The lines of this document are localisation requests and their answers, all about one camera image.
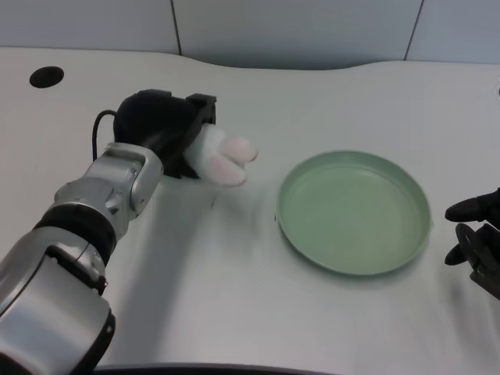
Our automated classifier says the white plush rabbit doll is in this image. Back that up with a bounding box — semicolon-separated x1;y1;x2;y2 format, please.
184;125;259;188

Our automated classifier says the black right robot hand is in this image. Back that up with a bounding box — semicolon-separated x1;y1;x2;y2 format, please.
444;187;500;301

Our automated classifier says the green round plate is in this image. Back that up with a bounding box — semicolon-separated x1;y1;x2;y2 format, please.
276;150;435;277

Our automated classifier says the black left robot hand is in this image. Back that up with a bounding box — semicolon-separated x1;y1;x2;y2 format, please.
112;89;218;180

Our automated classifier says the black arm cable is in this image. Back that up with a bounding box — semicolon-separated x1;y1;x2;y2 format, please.
91;110;117;161

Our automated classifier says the black round cable grommet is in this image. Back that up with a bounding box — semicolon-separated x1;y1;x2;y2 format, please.
29;66;65;89

